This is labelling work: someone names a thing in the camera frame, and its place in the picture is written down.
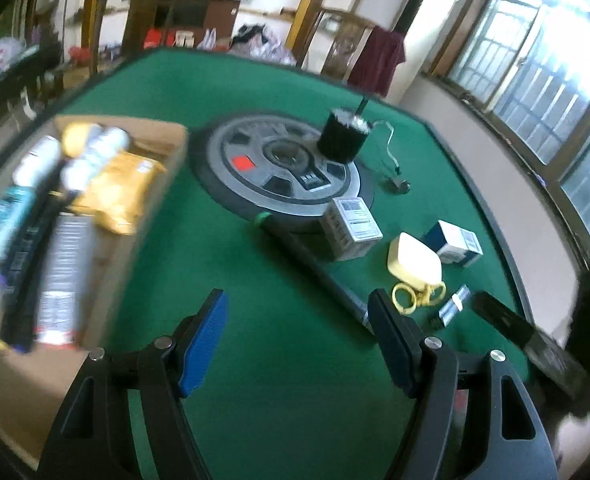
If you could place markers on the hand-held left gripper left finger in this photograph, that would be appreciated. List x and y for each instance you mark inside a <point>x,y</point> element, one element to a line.
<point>202,345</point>

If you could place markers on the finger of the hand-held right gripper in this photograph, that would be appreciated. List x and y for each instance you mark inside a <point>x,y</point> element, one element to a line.
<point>502,320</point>

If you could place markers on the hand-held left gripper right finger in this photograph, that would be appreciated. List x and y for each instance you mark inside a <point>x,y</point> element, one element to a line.
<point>392,345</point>

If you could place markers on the cardboard box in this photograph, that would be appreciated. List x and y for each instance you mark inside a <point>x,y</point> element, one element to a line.
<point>35,390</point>

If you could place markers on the yellow capped bottle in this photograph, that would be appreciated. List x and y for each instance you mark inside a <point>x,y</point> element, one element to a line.
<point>77,137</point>

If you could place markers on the white medicine bottle red label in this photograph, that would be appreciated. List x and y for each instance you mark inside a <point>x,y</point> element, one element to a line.
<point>37,160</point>

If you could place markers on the yellow scissors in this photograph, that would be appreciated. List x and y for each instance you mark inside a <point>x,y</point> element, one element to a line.
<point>410,297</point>

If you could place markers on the small blue silver packet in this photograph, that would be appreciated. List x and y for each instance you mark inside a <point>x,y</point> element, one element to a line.
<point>454,305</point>

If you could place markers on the white and yellow container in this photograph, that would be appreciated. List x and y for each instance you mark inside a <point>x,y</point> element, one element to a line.
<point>415,260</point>

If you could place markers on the blue and white carton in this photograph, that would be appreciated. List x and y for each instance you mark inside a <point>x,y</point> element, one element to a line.
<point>455,242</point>

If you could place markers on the black rod green tip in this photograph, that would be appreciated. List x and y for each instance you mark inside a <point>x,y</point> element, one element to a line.
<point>305,260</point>

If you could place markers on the small white carton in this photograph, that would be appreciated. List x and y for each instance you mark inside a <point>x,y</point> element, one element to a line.
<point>352,227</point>

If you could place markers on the yellow snack packet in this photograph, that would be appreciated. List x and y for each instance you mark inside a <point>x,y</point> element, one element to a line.
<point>117,190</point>

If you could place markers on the long black box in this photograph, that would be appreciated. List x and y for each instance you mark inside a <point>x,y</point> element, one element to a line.
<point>27,270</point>

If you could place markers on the round grey table panel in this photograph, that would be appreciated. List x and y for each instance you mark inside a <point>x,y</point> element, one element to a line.
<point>275,160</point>

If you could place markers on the plain white bottle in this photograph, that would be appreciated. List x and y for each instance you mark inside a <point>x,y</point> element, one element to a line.
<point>82,172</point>

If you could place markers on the black cylinder with rod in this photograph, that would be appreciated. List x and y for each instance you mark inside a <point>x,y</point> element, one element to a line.
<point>342,137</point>

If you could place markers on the blue and white tube box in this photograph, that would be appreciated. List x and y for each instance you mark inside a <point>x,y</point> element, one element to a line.
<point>5,220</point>

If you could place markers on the window with metal bars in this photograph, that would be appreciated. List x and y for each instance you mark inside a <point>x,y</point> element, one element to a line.
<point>540,60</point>

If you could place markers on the maroon cloth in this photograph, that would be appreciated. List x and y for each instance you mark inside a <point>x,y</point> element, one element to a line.
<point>377,60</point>

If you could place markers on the white standing air conditioner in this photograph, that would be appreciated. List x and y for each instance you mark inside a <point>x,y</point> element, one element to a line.
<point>432,25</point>

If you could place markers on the wooden chair with round emblem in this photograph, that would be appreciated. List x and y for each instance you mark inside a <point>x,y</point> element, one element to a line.
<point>337,45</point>

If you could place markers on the small white plastic bag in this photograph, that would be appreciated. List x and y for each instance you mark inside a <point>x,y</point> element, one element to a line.
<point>210,40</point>

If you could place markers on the pile of floral clothes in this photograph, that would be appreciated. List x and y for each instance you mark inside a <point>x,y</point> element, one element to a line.
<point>262,45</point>

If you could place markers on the black glass table white legs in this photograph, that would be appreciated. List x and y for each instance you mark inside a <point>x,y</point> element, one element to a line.
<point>10,85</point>

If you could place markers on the wooden television cabinet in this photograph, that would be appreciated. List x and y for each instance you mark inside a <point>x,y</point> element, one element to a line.
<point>185,17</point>

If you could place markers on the white plastic bag red print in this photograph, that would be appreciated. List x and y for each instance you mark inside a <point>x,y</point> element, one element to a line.
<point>2,55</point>

